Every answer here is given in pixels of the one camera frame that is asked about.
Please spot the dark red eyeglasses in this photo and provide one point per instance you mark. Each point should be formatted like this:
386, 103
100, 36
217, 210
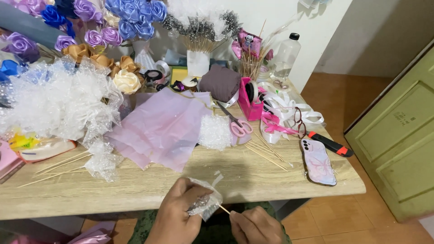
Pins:
300, 123

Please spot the blue satin ribbon piece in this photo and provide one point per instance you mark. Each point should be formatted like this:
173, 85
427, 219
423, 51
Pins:
8, 69

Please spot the person's green patterned trousers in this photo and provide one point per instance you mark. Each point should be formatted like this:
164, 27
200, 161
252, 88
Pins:
217, 230

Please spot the bunch of light blue roses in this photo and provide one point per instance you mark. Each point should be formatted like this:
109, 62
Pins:
135, 17

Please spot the grey paper roll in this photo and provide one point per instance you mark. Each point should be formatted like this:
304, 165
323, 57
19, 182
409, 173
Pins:
27, 23

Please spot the person's right hand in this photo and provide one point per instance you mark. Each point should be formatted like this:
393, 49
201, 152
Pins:
257, 227

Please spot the dark blue satin roses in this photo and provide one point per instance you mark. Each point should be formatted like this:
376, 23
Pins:
56, 17

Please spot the white ribbon roll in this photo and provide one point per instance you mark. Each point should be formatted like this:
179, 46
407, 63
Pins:
162, 67

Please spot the group of purple satin roses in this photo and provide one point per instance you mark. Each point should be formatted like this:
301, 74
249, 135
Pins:
95, 37

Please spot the cream satin rose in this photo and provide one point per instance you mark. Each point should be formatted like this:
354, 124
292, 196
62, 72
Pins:
126, 82

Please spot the green and yellow box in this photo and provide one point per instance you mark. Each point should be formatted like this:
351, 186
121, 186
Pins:
178, 74

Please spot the glass jar of skewers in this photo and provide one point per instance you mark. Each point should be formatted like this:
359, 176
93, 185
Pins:
252, 66

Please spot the person's left fingers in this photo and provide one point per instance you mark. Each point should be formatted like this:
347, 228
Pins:
195, 188

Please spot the black and pink tape roll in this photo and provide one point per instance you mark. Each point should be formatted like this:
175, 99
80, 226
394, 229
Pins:
154, 77

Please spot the wooden skewer with tulle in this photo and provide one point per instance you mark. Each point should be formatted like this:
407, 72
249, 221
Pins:
224, 209

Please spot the pile of clear tulle puffs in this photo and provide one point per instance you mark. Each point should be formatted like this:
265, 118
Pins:
57, 101

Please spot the white cup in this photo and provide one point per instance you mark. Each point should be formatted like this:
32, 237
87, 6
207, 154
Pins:
198, 64

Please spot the pink wrapping paper sheets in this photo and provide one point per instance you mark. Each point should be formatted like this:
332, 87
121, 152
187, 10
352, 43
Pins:
159, 128

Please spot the white striped cone vase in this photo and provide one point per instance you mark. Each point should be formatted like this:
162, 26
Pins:
144, 57

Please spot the small clear tulle puff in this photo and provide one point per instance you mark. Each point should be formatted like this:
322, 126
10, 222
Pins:
101, 162

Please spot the clear tape roll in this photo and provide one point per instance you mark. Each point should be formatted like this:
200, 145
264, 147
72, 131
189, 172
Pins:
251, 91

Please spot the tangle of white ribbon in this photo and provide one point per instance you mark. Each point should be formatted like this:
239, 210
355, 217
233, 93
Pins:
291, 108

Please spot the person's right fingers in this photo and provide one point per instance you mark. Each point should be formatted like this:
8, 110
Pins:
242, 220

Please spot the pink flat box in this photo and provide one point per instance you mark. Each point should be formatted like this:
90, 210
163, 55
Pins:
8, 162

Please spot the green panelled door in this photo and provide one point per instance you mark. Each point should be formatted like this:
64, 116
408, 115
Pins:
396, 142

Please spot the pink ribbon strip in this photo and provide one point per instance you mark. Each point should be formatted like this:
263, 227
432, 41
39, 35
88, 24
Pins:
276, 127

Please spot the phone in pink marbled case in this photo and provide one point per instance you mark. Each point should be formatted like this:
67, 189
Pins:
318, 162

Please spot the gold satin rose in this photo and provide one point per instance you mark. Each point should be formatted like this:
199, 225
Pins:
101, 61
76, 51
129, 64

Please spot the pink paper under table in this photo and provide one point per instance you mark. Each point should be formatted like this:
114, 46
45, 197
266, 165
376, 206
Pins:
93, 233

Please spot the white dotted tulle square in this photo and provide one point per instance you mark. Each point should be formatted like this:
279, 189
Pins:
214, 132

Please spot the folded brown cloth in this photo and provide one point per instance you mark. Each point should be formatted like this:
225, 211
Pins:
220, 83

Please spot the pink tape dispenser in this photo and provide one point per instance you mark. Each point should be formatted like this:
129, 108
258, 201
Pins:
249, 110

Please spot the white tulle bunch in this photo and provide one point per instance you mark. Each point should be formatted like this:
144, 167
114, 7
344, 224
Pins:
196, 10

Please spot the clear tulle piece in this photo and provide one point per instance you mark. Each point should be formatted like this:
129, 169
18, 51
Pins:
208, 201

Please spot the bare wooden skewer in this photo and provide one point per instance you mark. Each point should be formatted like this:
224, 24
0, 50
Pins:
62, 162
66, 165
51, 177

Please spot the person's left hand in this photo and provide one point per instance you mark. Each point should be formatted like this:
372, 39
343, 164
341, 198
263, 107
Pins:
173, 217

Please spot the clear plastic bottle black cap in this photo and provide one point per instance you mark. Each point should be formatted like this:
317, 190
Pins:
286, 56

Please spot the black and orange utility knife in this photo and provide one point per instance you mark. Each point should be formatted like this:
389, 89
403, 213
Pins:
330, 144

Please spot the bundle of loose wooden skewers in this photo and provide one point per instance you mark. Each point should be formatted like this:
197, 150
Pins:
266, 154

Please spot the pink foil snack packet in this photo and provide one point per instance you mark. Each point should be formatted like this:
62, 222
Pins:
250, 42

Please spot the white and orange packet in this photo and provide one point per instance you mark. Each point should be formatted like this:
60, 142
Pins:
47, 150

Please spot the white and brown ribbon spool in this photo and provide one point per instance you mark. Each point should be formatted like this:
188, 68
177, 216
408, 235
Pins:
190, 84

